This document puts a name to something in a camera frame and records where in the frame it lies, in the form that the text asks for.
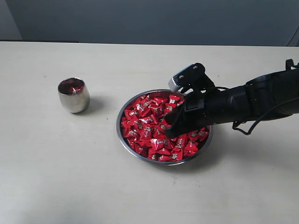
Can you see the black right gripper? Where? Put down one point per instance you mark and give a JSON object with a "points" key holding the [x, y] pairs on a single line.
{"points": [[217, 107]]}

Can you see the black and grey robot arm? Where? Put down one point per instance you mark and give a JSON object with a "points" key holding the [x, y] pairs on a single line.
{"points": [[269, 97]]}

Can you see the pile of red wrapped candies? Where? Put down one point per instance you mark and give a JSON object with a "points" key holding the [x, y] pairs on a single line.
{"points": [[149, 133]]}

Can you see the round stainless steel plate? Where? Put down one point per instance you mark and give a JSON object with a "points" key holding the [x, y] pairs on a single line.
{"points": [[126, 142]]}

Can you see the stainless steel cup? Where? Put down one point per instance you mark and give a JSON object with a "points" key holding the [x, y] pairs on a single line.
{"points": [[75, 103]]}

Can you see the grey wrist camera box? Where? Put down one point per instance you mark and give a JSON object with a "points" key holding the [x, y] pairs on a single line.
{"points": [[192, 77]]}

